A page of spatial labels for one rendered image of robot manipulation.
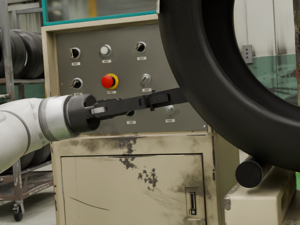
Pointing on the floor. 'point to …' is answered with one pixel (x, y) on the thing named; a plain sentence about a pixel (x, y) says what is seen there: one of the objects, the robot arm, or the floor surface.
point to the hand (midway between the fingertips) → (171, 97)
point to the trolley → (15, 53)
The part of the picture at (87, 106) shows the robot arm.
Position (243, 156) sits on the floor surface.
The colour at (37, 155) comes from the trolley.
